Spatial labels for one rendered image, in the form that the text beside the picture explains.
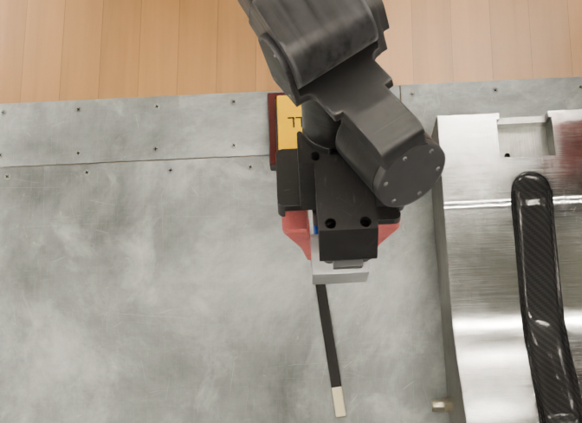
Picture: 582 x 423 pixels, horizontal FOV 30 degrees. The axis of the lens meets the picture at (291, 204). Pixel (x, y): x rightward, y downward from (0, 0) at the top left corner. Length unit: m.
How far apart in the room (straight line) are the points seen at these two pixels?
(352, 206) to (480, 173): 0.27
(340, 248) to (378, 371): 0.31
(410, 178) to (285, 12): 0.14
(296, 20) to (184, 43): 0.46
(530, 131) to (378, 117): 0.36
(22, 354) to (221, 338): 0.20
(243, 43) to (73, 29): 0.19
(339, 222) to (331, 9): 0.15
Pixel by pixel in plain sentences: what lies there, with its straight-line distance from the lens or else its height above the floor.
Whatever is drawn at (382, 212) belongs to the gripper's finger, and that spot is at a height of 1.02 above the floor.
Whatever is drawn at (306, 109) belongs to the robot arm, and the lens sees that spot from 0.82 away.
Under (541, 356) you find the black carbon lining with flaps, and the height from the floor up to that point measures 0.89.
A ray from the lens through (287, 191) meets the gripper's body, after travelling 0.87.
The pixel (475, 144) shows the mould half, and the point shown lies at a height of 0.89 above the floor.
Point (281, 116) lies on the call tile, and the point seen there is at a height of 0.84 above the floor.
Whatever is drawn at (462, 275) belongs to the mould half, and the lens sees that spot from 1.02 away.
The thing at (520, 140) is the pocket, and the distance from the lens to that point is 1.09.
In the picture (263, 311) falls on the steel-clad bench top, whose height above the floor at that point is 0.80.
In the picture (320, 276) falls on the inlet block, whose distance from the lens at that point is 0.95.
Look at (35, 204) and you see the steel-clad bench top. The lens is 1.16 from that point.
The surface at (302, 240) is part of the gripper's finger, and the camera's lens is 0.90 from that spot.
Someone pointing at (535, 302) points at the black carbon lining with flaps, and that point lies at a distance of 1.03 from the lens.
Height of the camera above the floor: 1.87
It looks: 74 degrees down
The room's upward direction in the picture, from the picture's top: 6 degrees counter-clockwise
